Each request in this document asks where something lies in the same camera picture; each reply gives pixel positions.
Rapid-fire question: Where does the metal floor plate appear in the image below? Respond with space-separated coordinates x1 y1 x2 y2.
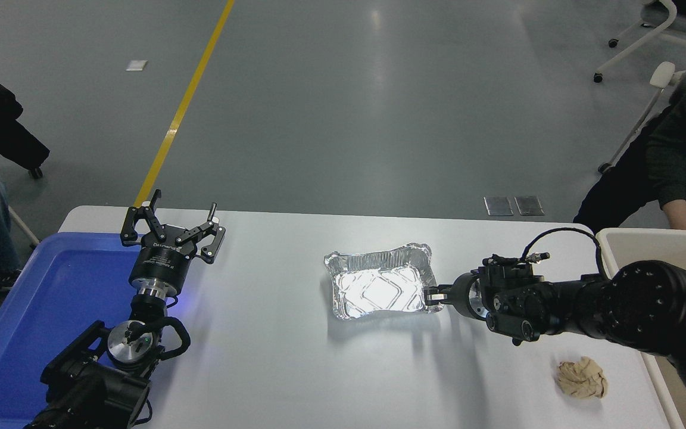
484 196 515 217
514 195 545 216

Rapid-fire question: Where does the blue plastic tray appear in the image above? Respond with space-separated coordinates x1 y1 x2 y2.
0 231 147 429

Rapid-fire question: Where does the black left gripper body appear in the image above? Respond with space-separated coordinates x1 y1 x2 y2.
129 236 197 290

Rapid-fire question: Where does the silver foil tray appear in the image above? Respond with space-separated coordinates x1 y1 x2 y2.
323 242 446 321

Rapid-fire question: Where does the grey office chair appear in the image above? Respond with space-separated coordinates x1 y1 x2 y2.
597 12 686 223

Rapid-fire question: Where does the person beside bin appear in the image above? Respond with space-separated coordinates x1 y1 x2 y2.
573 63 686 234

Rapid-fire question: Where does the large pale bin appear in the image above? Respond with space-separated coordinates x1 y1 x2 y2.
596 228 686 429

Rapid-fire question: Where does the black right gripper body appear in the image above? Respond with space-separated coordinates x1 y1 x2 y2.
451 272 481 319

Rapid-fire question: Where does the crumpled tan paper ball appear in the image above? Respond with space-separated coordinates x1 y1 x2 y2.
554 356 609 400

